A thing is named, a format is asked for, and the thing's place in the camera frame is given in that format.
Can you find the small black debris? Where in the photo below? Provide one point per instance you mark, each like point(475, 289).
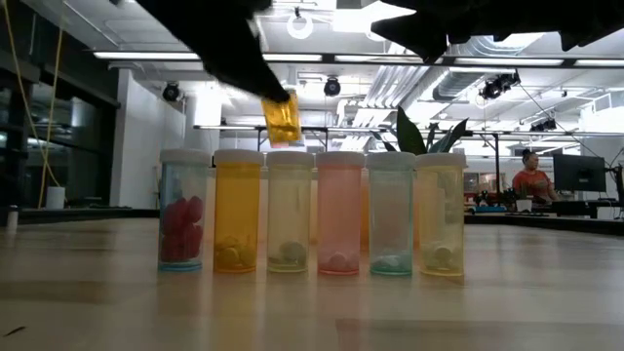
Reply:
point(14, 332)

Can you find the blue bottle with red pills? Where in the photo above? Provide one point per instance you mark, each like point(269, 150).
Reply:
point(181, 195)

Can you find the green leafy plant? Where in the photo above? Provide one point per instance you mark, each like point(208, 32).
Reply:
point(409, 131)

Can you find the black ceiling spotlight cluster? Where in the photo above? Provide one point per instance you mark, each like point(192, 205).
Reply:
point(497, 87)

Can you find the small white bottle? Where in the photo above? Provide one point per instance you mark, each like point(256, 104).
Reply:
point(12, 219)

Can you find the pink pill bottle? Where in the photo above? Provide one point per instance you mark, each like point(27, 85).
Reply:
point(339, 209)

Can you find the person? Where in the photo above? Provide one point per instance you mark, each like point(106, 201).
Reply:
point(534, 183)

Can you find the large amber pill bottle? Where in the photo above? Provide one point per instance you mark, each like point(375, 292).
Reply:
point(282, 119)

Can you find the pale green pill bottle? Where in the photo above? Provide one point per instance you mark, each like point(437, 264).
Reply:
point(289, 205)

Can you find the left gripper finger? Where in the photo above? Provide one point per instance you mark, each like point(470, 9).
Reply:
point(248, 75)

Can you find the silver ventilation duct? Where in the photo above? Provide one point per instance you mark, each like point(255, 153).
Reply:
point(458, 83)

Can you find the small white pot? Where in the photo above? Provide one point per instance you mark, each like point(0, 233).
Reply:
point(524, 205)

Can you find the black computer monitor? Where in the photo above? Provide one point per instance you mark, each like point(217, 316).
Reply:
point(579, 173)

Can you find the small amber pill bottle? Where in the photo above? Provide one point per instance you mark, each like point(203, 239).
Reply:
point(238, 205)

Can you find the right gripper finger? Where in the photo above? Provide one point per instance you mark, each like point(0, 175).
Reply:
point(424, 29)

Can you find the long ceiling light bar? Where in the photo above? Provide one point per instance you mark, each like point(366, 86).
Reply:
point(146, 55)

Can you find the teal pill bottle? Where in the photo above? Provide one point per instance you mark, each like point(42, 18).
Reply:
point(390, 209)

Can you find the white cup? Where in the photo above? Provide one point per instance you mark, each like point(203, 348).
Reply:
point(55, 197)

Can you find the yellow pill bottle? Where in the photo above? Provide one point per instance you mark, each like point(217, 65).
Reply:
point(441, 209)

